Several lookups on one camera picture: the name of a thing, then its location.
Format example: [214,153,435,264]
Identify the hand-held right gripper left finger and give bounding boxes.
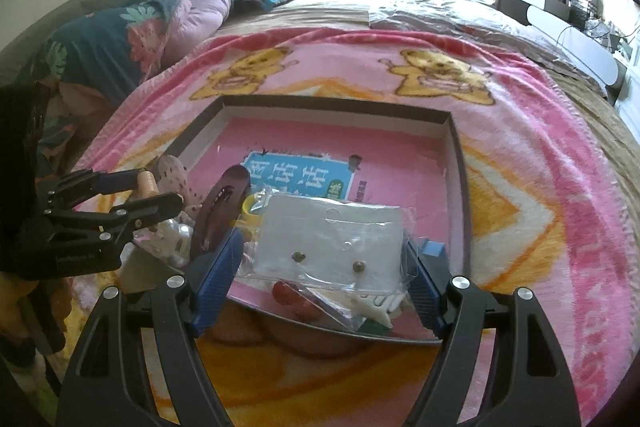
[55,227,246,427]

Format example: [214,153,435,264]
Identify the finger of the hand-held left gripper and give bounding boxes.
[41,168,148,214]
[49,192,184,254]

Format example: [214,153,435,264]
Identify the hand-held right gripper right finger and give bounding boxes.
[402,237,583,427]

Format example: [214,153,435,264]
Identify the bagged yellow hoop earring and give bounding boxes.
[241,196,264,226]

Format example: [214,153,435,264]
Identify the bagged stud earring card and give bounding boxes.
[234,192,417,309]

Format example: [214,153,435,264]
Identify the pink shallow box tray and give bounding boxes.
[172,94,474,349]

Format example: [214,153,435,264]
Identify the small blue box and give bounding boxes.
[420,239,447,261]

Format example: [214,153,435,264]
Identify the white hair ornament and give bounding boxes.
[320,291,402,329]

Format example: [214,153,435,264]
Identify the green hair ornament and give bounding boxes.
[359,318,392,336]

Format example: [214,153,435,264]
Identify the dark purple hair clip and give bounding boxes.
[187,163,252,269]

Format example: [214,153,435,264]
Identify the red hair ornament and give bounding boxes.
[271,281,312,309]

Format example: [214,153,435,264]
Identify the pink printed blanket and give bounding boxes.
[65,29,640,427]

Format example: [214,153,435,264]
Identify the floral quilt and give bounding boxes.
[30,0,236,108]

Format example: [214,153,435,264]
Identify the white dresser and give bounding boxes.
[615,59,640,128]

